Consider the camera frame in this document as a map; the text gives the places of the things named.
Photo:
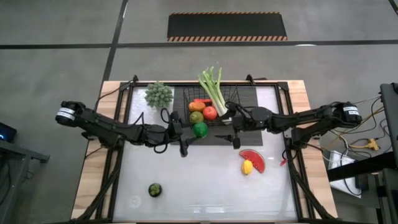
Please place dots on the grey metal desk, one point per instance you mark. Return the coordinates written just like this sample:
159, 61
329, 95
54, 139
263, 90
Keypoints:
18, 152

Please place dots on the green apple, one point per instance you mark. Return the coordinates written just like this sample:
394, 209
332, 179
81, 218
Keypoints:
196, 117

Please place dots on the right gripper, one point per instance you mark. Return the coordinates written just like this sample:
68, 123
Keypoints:
242, 121

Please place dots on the black metal table frame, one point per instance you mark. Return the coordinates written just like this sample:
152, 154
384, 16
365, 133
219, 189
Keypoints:
114, 199

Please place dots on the red watermelon slice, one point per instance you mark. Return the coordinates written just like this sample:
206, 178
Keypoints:
256, 160

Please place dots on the black computer blue light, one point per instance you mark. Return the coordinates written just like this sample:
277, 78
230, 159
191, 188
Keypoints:
7, 132

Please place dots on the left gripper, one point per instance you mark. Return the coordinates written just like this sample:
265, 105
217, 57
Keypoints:
175, 132

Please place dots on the red chili pepper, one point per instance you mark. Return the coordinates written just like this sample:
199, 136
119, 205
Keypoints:
203, 101

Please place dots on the green celery bunch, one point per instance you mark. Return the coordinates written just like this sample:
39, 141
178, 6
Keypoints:
214, 90

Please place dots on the black hazard-striped floor mat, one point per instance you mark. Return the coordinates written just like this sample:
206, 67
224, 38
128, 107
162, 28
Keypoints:
227, 26

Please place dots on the black equipment stand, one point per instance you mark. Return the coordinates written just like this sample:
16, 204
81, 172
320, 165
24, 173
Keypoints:
388, 118

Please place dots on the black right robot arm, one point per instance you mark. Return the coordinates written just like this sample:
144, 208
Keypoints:
311, 119

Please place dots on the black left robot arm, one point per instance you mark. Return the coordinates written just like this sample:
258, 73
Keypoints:
109, 127

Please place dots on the yellow lemon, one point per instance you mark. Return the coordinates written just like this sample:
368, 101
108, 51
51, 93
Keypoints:
247, 167

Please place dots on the white box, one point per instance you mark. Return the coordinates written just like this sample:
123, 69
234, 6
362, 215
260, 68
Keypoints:
339, 161

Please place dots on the orange tangerine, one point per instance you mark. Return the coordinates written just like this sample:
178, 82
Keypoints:
196, 106

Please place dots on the green lime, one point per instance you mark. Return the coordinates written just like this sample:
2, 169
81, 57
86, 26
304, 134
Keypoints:
200, 129

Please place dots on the red apple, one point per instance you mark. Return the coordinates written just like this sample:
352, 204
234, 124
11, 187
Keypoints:
210, 113

